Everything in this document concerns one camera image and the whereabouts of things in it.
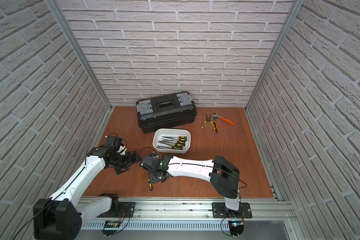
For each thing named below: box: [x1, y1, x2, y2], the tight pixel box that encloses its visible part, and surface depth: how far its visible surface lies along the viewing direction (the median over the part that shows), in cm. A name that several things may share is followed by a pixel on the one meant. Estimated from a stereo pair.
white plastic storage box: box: [152, 128, 192, 154], surface depth 99 cm
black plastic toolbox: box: [135, 91, 197, 134], surface depth 99 cm
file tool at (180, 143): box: [159, 138, 187, 145], surface depth 99 cm
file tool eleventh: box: [157, 141, 184, 150], surface depth 96 cm
